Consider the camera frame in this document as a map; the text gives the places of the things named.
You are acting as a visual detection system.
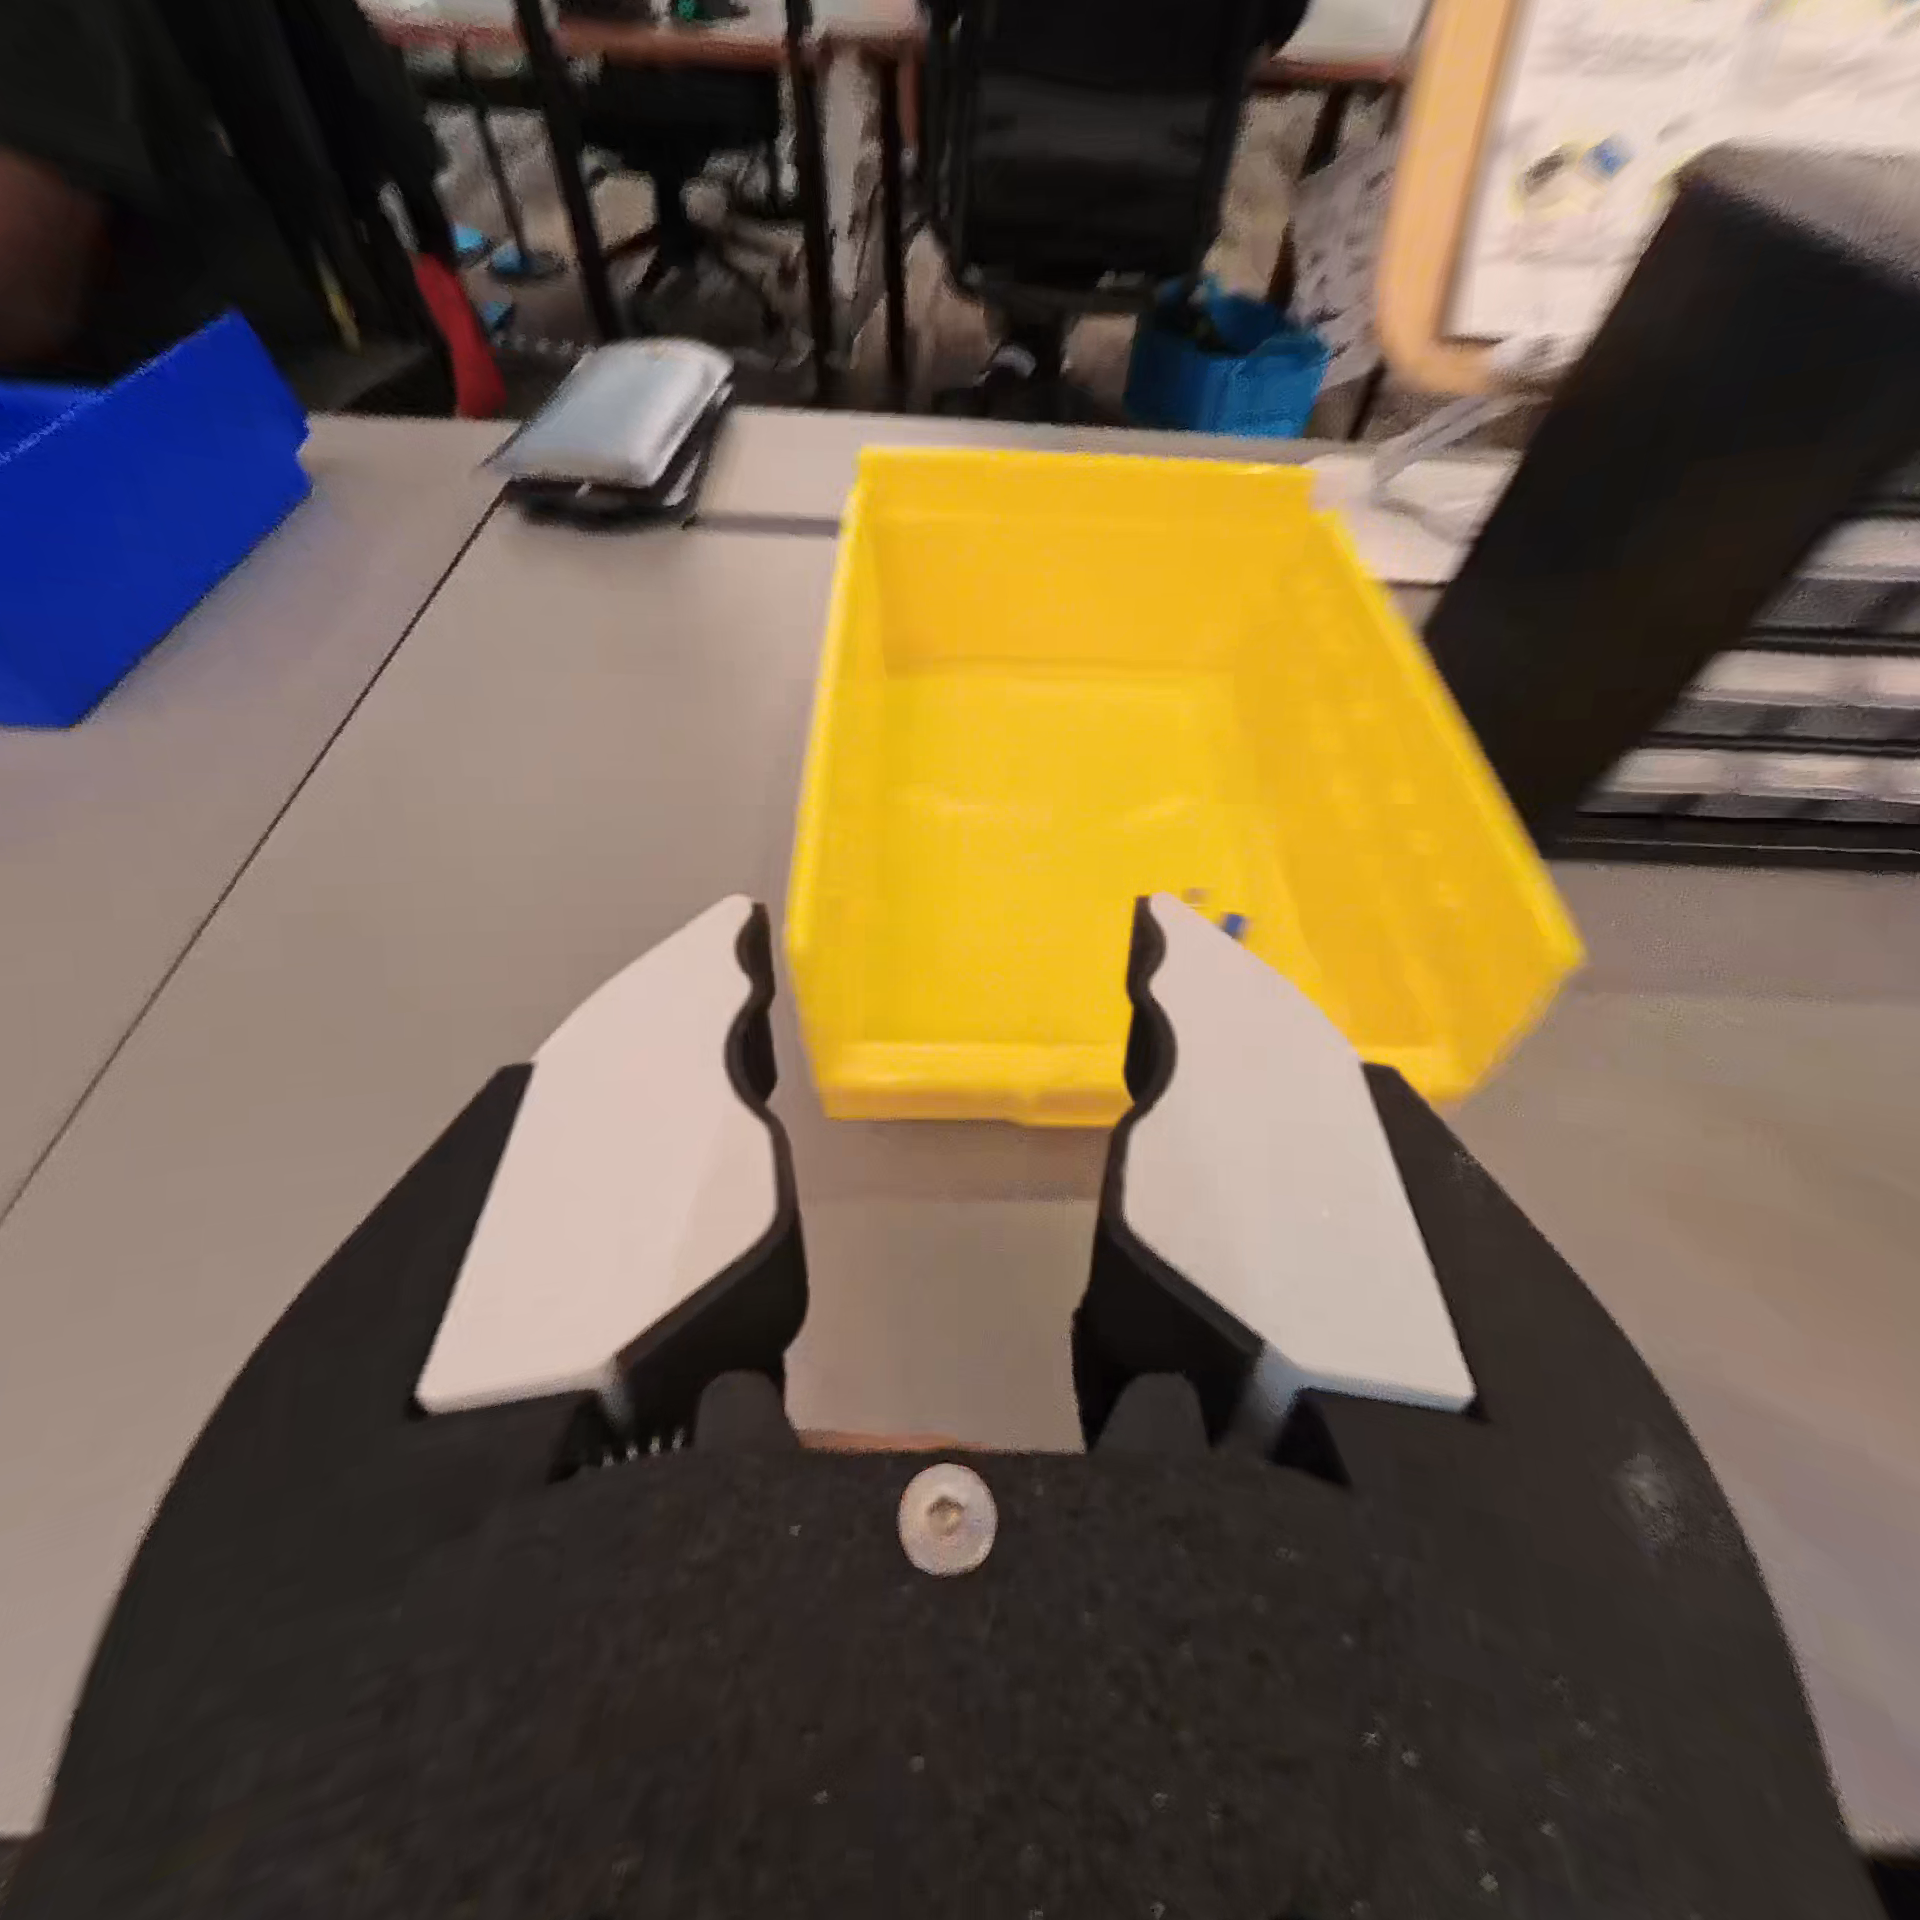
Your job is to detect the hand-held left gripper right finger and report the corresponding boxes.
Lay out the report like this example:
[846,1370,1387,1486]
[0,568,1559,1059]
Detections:
[1073,894,1481,1480]

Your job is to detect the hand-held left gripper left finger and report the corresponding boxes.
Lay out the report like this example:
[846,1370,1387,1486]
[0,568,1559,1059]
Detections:
[414,894,810,1480]

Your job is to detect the yellow plastic bin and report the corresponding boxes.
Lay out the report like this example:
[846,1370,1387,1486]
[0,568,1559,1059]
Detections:
[780,442,1593,1131]

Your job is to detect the black drawer cabinet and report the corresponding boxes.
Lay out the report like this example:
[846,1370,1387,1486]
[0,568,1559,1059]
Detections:
[1417,142,1920,876]

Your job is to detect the grey padded pouch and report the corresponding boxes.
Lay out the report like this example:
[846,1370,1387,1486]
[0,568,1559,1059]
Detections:
[477,337,741,495]

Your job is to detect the blue plastic bin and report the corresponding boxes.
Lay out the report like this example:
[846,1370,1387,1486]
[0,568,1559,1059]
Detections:
[0,307,318,735]

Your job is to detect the blue bag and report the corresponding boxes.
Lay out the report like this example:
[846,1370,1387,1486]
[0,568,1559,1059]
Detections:
[1122,275,1334,441]

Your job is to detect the red object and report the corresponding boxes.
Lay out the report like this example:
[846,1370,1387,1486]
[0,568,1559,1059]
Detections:
[409,252,513,422]

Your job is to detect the printed paper sheet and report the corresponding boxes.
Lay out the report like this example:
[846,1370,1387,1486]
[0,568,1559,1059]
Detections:
[1291,134,1421,438]

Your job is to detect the tan wooden board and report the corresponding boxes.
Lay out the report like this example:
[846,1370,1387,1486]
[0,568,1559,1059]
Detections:
[1373,0,1600,400]

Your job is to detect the instruction poster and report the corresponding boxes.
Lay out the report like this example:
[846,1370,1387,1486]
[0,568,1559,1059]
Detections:
[1442,0,1920,344]

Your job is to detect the brown table black legs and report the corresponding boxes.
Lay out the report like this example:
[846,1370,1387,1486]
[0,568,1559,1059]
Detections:
[361,0,932,408]

